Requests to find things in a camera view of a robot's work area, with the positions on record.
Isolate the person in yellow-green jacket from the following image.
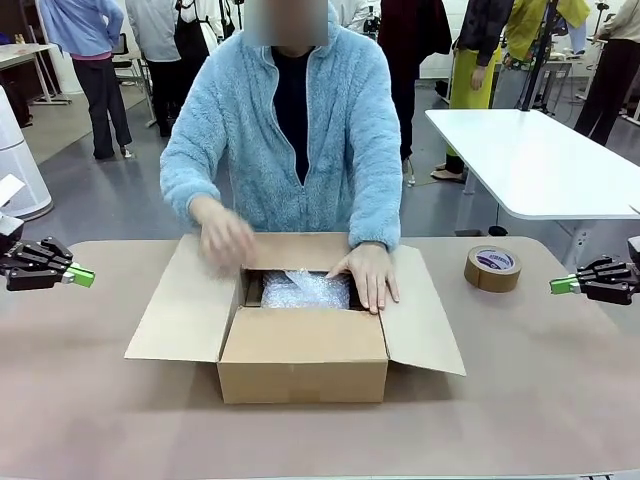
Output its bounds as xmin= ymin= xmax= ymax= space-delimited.
xmin=502 ymin=0 xmax=591 ymax=66

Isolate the black light stand pole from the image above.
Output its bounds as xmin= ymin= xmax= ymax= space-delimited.
xmin=219 ymin=0 xmax=246 ymax=42

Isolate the person with yellow apron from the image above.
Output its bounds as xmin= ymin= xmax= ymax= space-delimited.
xmin=429 ymin=0 xmax=516 ymax=184

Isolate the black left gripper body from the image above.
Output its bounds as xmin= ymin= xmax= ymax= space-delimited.
xmin=0 ymin=234 xmax=24 ymax=278

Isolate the brown packing tape roll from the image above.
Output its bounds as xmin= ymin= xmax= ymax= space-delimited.
xmin=463 ymin=244 xmax=523 ymax=295

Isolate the person in dark red top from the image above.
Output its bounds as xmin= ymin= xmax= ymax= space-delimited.
xmin=377 ymin=0 xmax=454 ymax=164

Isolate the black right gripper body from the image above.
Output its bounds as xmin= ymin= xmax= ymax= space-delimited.
xmin=626 ymin=238 xmax=640 ymax=302

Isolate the white cylindrical pedestal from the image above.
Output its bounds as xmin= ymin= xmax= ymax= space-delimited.
xmin=0 ymin=84 xmax=54 ymax=222

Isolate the person in beige top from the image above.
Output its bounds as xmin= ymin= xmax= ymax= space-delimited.
xmin=574 ymin=0 xmax=640 ymax=147

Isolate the person's right forearm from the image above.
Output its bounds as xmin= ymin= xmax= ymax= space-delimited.
xmin=159 ymin=144 xmax=236 ymax=236

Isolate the person's left forearm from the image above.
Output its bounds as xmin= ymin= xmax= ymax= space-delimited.
xmin=347 ymin=149 xmax=404 ymax=251

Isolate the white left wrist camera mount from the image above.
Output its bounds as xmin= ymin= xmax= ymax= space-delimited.
xmin=0 ymin=174 xmax=26 ymax=236

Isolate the brown cardboard box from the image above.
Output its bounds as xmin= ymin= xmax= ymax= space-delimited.
xmin=123 ymin=231 xmax=467 ymax=405

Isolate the person's left hand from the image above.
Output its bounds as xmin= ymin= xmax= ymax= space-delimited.
xmin=325 ymin=242 xmax=402 ymax=316

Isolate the person with black apron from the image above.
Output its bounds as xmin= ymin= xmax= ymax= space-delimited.
xmin=173 ymin=0 xmax=224 ymax=69

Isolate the person's right hand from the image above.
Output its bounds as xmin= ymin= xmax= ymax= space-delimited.
xmin=191 ymin=196 xmax=259 ymax=281

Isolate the person in blue fleece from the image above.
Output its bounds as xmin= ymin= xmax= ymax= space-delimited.
xmin=159 ymin=0 xmax=405 ymax=251

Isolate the bubble wrap bundle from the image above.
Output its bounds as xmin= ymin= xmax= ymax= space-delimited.
xmin=259 ymin=268 xmax=351 ymax=311

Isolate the black tripod stand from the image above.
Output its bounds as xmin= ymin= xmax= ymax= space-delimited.
xmin=519 ymin=0 xmax=559 ymax=114

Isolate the large white table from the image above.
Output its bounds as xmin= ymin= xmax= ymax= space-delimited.
xmin=424 ymin=108 xmax=640 ymax=266

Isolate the person in blue shirt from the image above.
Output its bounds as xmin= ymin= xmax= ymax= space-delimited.
xmin=37 ymin=0 xmax=134 ymax=161

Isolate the person in long white coat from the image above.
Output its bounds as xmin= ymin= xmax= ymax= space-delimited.
xmin=344 ymin=0 xmax=380 ymax=34

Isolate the person in white jacket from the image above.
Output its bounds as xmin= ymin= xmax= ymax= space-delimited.
xmin=124 ymin=0 xmax=182 ymax=139

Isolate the light wooden table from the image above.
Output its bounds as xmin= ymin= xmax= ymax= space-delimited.
xmin=0 ymin=42 xmax=71 ymax=106

